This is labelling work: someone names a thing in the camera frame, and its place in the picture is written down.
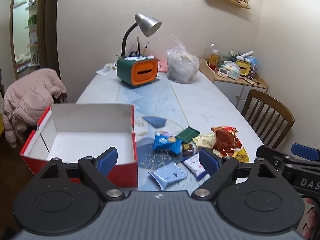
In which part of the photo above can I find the green and orange desk organiser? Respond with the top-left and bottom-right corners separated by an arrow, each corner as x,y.
116,56 -> 160,89

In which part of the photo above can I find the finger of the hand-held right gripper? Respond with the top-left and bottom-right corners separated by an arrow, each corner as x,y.
256,145 -> 284,167
291,143 -> 320,162

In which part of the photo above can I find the red peanut packet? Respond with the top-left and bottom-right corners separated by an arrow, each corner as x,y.
211,126 -> 238,137

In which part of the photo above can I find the cream snack packet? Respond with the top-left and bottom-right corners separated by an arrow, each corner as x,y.
192,133 -> 217,149

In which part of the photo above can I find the white and blue packet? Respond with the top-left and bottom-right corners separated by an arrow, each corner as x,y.
183,152 -> 208,180

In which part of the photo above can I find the blue wipes pack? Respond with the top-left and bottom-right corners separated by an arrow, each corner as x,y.
246,56 -> 258,79

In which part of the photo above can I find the red cardboard box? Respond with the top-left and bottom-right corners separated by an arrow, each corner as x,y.
20,103 -> 139,188

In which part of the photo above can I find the person's right hand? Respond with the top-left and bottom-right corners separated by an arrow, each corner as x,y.
302,197 -> 320,239

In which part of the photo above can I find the tissue pack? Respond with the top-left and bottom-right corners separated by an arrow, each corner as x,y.
224,61 -> 242,80

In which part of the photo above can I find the copper foil snack bag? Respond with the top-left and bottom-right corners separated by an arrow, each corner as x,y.
214,130 -> 242,157

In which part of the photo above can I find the yellow snack packet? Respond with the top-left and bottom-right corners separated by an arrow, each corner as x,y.
232,147 -> 250,163

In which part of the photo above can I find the wooden side cabinet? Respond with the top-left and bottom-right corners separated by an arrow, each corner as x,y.
200,56 -> 268,110

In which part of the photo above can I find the light blue packet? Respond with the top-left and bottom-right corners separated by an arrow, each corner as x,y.
147,162 -> 187,191

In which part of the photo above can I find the blue cookie packet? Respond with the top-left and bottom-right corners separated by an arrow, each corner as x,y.
153,133 -> 182,155

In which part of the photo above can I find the dark green packet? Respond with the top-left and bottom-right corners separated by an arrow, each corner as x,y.
175,126 -> 201,144

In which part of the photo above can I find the pink puffer jacket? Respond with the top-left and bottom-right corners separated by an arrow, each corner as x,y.
2,68 -> 67,148

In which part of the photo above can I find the clear plastic bag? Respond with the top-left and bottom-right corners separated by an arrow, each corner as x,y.
166,34 -> 203,84

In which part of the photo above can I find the yellow storage box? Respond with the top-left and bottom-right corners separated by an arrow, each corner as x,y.
236,59 -> 252,77

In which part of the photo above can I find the wooden door frame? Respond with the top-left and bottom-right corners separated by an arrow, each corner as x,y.
9,0 -> 62,80

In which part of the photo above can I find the silver desk lamp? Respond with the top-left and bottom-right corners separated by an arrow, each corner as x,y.
121,13 -> 162,57

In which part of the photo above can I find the oil bottle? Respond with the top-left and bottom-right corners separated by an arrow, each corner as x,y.
209,49 -> 220,72

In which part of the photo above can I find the wooden chair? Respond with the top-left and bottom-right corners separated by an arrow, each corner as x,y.
241,89 -> 295,150

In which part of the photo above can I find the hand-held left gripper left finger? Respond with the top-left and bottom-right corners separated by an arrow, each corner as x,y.
40,147 -> 125,202

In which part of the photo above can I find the small brown cake packet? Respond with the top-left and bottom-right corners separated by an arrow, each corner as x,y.
182,144 -> 195,157

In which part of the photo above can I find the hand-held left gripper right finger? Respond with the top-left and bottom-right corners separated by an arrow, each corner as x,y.
191,147 -> 277,202

